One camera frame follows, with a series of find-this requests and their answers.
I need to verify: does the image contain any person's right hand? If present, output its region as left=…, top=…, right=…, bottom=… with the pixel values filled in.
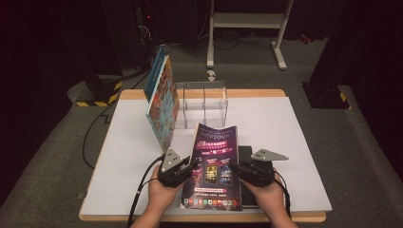
left=240, top=172, right=287, bottom=220

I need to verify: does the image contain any black stand with striped base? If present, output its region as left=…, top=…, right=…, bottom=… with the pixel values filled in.
left=301, top=0, right=403, bottom=110
left=61, top=0, right=125, bottom=108

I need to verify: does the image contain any light wooden table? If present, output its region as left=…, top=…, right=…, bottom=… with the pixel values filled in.
left=78, top=88, right=327, bottom=223

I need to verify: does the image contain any person's left hand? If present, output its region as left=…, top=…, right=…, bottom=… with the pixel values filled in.
left=146, top=165, right=185, bottom=219

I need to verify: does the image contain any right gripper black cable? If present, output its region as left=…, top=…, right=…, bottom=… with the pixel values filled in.
left=273, top=172, right=293, bottom=220

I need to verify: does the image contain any dark equipment rack with wires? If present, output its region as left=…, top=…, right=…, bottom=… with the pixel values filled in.
left=134, top=0, right=174, bottom=90

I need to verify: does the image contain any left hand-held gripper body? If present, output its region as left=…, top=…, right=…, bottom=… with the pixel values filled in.
left=157, top=146, right=192, bottom=188

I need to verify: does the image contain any black hardcover book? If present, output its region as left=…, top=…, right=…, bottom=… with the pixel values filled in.
left=237, top=145, right=261, bottom=210

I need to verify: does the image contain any light blue picture book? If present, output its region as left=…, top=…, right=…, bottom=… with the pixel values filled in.
left=145, top=55, right=181, bottom=155

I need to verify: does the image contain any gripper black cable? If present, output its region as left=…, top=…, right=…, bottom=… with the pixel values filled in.
left=126, top=154, right=166, bottom=228
left=273, top=172, right=293, bottom=220

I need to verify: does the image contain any purple softcover book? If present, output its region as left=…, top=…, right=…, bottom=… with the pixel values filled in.
left=181, top=123, right=243, bottom=213

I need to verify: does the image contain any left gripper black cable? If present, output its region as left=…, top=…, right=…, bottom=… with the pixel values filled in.
left=126, top=154, right=166, bottom=228

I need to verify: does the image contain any white metal stand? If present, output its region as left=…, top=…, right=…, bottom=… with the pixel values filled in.
left=206, top=0, right=295, bottom=71

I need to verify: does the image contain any black floor cable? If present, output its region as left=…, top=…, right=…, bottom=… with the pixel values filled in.
left=82, top=100, right=120, bottom=170

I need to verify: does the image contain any clear acrylic book rack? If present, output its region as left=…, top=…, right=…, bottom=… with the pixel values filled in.
left=174, top=81, right=229, bottom=130

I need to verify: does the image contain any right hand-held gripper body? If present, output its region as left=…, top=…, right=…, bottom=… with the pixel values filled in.
left=236, top=148, right=289, bottom=188

